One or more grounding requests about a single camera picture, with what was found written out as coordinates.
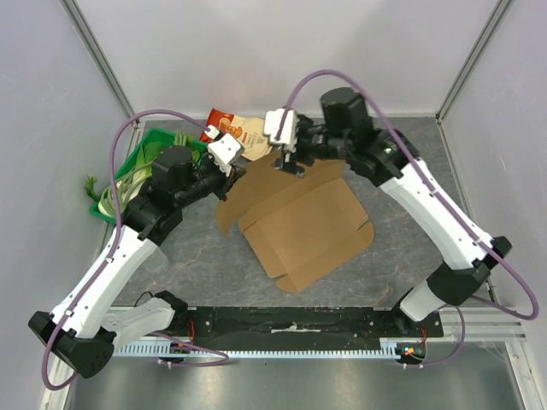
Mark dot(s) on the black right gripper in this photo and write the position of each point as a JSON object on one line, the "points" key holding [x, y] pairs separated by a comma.
{"points": [[291, 158]]}

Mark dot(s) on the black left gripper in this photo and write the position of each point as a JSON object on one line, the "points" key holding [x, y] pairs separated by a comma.
{"points": [[226, 181]]}

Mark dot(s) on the brown cardboard box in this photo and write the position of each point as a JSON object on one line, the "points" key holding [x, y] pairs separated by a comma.
{"points": [[300, 229]]}

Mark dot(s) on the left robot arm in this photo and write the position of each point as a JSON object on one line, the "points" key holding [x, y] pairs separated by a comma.
{"points": [[80, 330]]}

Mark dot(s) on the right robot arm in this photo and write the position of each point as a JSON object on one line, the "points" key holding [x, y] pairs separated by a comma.
{"points": [[347, 133]]}

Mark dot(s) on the cassava chips snack bag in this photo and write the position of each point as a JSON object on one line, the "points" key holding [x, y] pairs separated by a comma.
{"points": [[248, 131]]}

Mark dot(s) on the bok choy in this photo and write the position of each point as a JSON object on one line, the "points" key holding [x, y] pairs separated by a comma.
{"points": [[129, 184]]}

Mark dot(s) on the green plastic basket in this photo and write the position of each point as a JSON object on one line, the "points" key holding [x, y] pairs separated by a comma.
{"points": [[94, 208]]}

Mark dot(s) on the green long beans bundle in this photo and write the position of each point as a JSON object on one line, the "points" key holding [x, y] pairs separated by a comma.
{"points": [[117, 192]]}

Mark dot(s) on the green leafy vegetable outside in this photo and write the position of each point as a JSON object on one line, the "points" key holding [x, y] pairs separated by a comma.
{"points": [[89, 187]]}

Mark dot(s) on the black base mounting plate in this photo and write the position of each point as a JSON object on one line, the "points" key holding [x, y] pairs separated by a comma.
{"points": [[215, 322]]}

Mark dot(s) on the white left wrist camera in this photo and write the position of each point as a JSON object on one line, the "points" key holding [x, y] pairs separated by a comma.
{"points": [[224, 149]]}

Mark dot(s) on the blue slotted cable duct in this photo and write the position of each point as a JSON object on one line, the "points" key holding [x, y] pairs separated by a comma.
{"points": [[154, 347]]}

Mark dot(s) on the aluminium corner post left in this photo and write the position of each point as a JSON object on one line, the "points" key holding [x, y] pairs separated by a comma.
{"points": [[87, 36]]}

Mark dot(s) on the aluminium corner post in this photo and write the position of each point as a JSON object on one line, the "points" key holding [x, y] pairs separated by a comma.
{"points": [[87, 36], [487, 33]]}

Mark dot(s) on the aluminium corner post right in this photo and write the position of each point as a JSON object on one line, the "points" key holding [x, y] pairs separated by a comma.
{"points": [[487, 33]]}

